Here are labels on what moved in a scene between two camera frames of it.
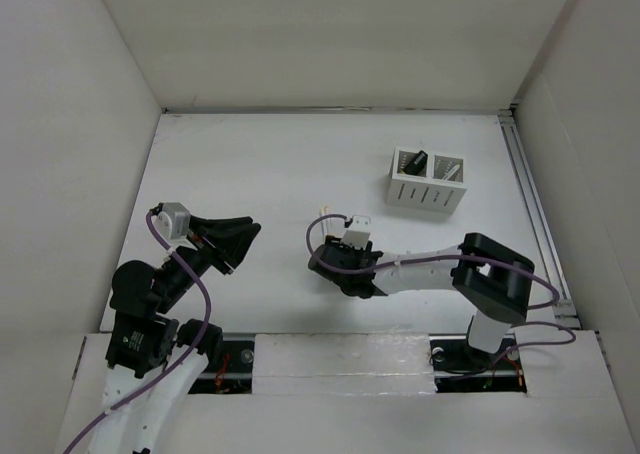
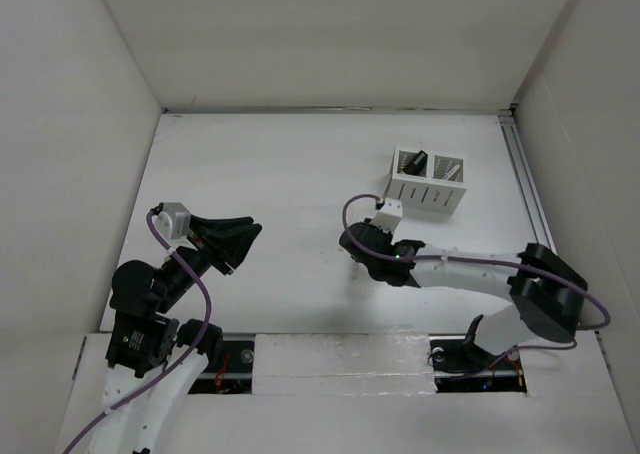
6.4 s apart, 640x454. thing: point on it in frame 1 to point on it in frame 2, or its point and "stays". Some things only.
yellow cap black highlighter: [417, 163] stays
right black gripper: [336, 242] to [380, 231]
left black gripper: [230, 243] stays
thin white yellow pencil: [455, 169] stays
